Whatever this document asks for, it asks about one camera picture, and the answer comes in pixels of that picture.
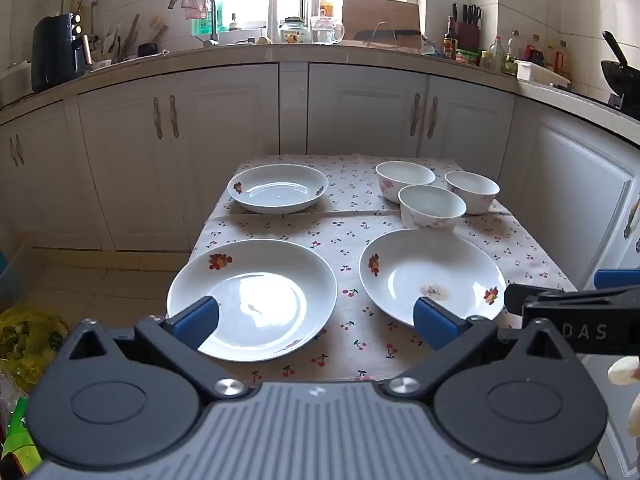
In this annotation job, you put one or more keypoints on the wooden spatula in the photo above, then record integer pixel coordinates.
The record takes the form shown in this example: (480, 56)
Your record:
(159, 25)
(132, 32)

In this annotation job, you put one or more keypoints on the grey kitchen countertop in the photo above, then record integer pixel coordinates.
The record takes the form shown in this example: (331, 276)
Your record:
(310, 52)

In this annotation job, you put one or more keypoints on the pink dish cloth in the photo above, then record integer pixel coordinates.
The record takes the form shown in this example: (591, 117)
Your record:
(195, 4)

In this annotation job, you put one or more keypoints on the green packet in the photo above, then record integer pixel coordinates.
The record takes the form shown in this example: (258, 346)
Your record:
(467, 56)

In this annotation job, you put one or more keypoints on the glass mug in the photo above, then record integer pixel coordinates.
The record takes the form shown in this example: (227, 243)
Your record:
(325, 30)

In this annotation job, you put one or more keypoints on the utensil rack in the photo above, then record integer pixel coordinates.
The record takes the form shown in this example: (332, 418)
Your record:
(107, 52)

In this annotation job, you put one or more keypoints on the white pink-flower bowl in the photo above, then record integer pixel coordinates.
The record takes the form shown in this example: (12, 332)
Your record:
(472, 187)
(405, 172)
(430, 205)

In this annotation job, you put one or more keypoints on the small condiment jar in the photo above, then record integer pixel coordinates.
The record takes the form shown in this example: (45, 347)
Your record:
(484, 59)

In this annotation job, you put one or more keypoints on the yellow plastic bag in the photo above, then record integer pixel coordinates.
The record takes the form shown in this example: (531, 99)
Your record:
(30, 340)

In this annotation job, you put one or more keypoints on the black stove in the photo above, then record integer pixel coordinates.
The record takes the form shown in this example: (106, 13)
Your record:
(627, 107)

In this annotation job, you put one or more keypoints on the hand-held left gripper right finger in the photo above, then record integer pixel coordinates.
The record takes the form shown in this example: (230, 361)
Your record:
(435, 325)

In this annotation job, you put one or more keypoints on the green-label condiment bottle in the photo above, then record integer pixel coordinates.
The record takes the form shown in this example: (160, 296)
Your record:
(512, 55)

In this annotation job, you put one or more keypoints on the person's right hand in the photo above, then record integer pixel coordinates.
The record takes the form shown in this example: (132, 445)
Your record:
(622, 372)

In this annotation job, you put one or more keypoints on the wooden cutting board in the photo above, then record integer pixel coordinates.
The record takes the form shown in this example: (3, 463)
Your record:
(380, 12)

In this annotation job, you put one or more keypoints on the white kitchen cabinet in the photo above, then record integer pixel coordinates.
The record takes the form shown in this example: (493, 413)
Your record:
(225, 110)

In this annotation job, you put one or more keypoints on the white plastic tray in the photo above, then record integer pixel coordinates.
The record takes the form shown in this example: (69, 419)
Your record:
(540, 74)

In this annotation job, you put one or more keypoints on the dark knife block with knives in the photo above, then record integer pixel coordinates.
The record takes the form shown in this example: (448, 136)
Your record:
(470, 30)

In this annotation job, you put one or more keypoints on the clear condiment bottle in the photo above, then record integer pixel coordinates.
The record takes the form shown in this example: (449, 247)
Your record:
(496, 55)

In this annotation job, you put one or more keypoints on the cherry print tablecloth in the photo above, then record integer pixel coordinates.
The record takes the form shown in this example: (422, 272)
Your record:
(350, 240)

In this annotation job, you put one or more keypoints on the metal kitchen faucet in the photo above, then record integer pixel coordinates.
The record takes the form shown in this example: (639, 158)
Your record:
(214, 20)

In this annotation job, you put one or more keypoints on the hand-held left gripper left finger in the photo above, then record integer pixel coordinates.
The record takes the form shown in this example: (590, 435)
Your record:
(197, 321)

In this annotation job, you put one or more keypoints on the clear plastic bottle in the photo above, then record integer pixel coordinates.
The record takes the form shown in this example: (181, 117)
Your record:
(315, 2)

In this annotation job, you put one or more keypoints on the stained white fruit-print plate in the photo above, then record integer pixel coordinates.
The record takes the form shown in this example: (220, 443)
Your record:
(425, 265)

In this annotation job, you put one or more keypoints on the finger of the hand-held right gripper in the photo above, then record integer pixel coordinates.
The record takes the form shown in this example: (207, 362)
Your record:
(550, 297)
(617, 278)

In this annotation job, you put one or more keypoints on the orange oil bottle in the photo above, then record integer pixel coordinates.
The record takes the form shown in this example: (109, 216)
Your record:
(564, 57)

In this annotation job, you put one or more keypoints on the dark sauce bottle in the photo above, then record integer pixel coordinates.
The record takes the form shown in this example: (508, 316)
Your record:
(450, 42)

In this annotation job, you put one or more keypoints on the green package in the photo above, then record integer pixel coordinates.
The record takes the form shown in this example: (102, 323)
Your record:
(17, 430)

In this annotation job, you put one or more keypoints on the floral glass jar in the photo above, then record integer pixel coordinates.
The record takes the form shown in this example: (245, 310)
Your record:
(292, 32)

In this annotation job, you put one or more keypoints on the red-label condiment bottle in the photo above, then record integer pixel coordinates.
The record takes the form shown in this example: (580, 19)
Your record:
(533, 50)

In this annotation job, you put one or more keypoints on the green dish soap bottle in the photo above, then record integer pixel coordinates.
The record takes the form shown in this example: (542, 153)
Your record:
(202, 26)

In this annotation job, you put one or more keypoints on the black air fryer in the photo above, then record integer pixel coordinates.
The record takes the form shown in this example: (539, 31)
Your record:
(57, 55)

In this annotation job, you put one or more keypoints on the black wok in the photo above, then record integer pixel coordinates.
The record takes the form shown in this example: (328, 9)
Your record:
(622, 72)

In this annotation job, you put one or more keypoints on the small white fruit-print plate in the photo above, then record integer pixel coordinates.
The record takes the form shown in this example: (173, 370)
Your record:
(277, 195)

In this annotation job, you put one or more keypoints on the yellow oil bottle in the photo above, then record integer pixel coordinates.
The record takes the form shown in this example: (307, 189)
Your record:
(551, 56)

